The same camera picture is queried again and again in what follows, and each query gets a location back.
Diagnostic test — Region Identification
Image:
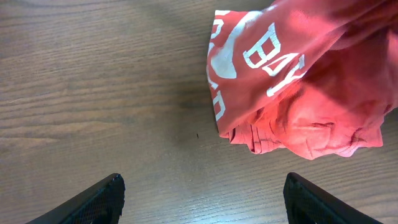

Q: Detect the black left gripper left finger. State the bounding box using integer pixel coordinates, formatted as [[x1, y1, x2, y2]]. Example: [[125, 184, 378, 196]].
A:
[[27, 173, 126, 224]]

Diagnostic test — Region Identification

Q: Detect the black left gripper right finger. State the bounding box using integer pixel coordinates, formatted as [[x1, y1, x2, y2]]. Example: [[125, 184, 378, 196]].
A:
[[283, 172, 381, 224]]

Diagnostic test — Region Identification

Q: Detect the orange red t-shirt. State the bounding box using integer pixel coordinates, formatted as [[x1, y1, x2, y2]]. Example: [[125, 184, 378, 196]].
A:
[[206, 0, 397, 160]]

